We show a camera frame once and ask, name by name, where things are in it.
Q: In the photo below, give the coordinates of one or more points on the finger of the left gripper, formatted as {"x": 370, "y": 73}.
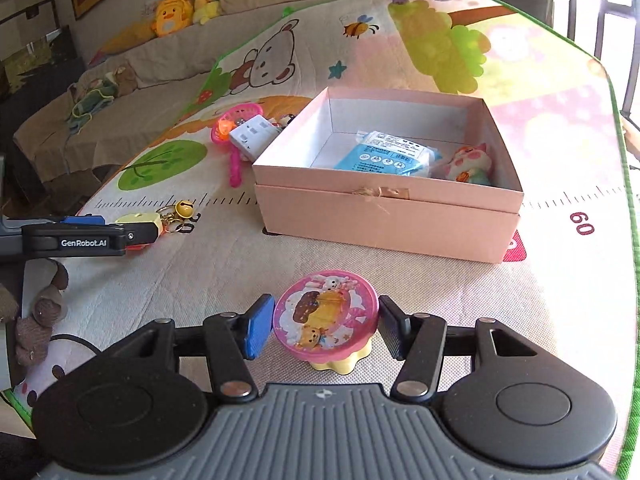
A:
{"x": 87, "y": 220}

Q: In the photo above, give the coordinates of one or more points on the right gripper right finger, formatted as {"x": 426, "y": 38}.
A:
{"x": 418, "y": 341}

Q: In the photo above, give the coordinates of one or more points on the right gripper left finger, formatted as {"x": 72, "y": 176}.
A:
{"x": 230, "y": 340}

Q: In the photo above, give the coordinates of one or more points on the yellow cat face toy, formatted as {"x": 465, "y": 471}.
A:
{"x": 142, "y": 229}

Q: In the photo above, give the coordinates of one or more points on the gold bell keychain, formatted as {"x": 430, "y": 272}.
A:
{"x": 174, "y": 216}

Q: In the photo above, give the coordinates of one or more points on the pink lid yellow cup toy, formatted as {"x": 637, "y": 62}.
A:
{"x": 328, "y": 320}

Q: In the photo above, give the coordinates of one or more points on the white grey rectangular box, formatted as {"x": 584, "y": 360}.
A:
{"x": 252, "y": 137}

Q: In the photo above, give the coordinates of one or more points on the blue face mask packet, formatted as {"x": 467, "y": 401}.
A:
{"x": 382, "y": 153}

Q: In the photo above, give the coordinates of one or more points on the beige sofa cover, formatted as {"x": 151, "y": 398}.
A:
{"x": 169, "y": 72}

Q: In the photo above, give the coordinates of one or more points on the cartoon play mat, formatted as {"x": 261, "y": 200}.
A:
{"x": 103, "y": 366}

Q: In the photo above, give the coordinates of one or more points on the yellow banana plush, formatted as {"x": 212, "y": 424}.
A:
{"x": 130, "y": 37}

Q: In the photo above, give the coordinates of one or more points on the black haired doll figurine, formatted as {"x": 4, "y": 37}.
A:
{"x": 283, "y": 121}

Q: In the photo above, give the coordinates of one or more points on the pink cardboard box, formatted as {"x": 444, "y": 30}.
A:
{"x": 301, "y": 193}

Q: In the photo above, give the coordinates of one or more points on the yellow duck plush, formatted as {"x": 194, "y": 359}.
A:
{"x": 172, "y": 16}

